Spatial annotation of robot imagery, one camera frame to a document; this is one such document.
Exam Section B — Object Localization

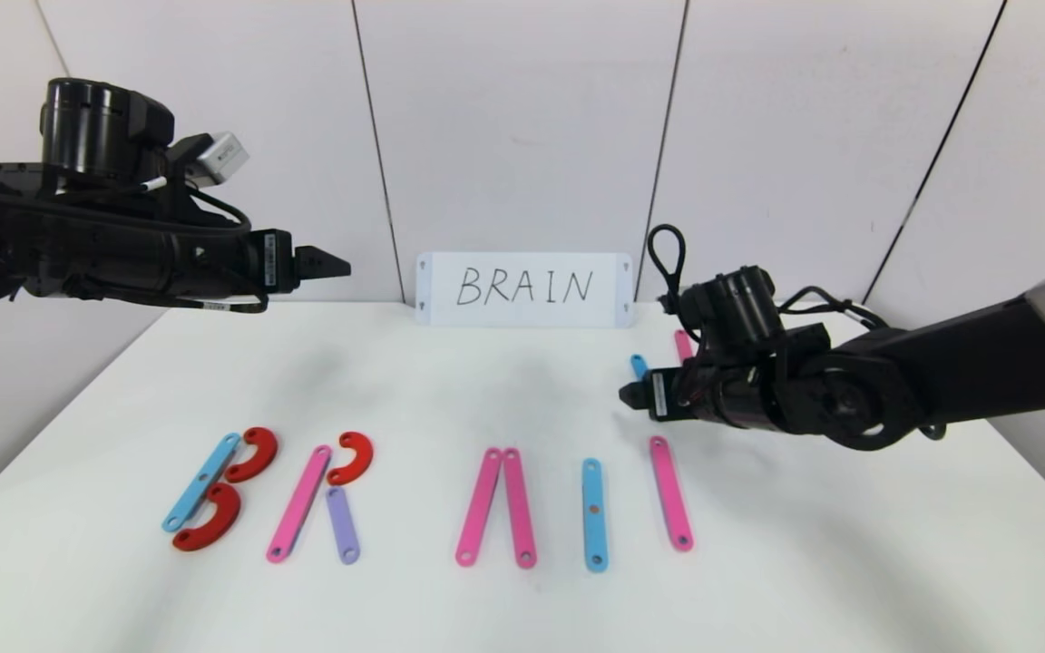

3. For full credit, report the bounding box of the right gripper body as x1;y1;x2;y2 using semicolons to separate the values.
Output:
643;365;777;433

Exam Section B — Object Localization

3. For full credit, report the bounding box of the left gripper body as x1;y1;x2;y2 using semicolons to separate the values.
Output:
170;228;300;299

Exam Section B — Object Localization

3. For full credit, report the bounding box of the red arc piece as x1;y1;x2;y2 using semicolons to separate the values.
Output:
224;426;279;483
171;482;243;552
326;431;376;487

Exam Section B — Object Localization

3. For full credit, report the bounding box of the short purple bar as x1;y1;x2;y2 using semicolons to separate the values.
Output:
324;487;362;566

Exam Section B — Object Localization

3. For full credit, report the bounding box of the white BRAIN sign card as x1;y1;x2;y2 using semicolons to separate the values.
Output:
415;252;634;328

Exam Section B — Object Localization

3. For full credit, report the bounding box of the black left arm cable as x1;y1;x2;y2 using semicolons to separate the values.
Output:
173;181;256;239

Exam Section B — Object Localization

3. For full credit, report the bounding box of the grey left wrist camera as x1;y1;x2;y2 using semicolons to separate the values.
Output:
194;132;250;190

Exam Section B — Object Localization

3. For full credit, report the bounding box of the black looped right cable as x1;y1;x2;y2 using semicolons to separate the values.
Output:
646;223;689;320

